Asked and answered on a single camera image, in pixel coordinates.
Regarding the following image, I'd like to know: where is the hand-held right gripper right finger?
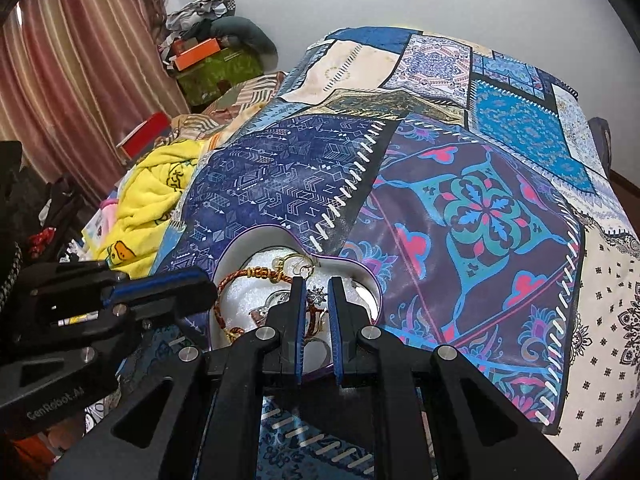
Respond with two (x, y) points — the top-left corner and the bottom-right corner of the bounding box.
(327, 276), (591, 480)

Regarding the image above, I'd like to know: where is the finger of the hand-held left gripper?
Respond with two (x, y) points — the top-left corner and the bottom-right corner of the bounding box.
(0, 309), (212, 411)
(19, 259), (219, 329)

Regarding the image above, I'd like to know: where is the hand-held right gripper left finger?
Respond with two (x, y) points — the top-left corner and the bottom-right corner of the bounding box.
(50, 276), (308, 480)

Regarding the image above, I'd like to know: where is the gold hoop earring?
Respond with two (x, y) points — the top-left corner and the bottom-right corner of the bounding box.
(272, 254), (321, 282)

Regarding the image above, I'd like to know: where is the red gold braided bracelet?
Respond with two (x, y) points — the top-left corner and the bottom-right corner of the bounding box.
(214, 265), (329, 346)

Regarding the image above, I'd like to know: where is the purple heart-shaped jewelry box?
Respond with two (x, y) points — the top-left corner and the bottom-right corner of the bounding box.
(207, 223), (386, 377)

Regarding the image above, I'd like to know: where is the white printed cloth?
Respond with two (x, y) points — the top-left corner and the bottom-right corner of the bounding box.
(81, 394), (122, 437)

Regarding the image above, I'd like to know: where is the yellow cartoon blanket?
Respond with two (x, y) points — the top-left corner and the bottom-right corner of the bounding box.
(94, 139), (207, 282)

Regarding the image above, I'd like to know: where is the black bag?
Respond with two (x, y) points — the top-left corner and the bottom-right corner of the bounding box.
(0, 140), (97, 267)

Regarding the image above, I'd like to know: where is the red box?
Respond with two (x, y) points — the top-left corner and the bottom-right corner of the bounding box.
(117, 111), (174, 159)

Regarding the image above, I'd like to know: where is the blue patchwork printed blanket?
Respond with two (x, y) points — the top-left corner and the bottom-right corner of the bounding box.
(115, 25), (640, 480)

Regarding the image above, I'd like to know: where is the beige patterned blanket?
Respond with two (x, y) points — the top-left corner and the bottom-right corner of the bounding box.
(172, 72), (287, 152)

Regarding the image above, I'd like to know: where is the striped brown curtain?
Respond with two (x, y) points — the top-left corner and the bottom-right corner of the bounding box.
(0, 0), (191, 207)

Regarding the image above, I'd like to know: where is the orange box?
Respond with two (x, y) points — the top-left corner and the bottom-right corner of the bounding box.
(172, 37), (222, 72)

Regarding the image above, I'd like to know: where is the grey cushion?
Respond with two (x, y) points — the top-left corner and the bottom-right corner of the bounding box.
(209, 15), (279, 69)

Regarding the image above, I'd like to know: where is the crumpled printed bag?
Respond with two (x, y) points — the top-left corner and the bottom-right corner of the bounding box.
(159, 0), (236, 57)

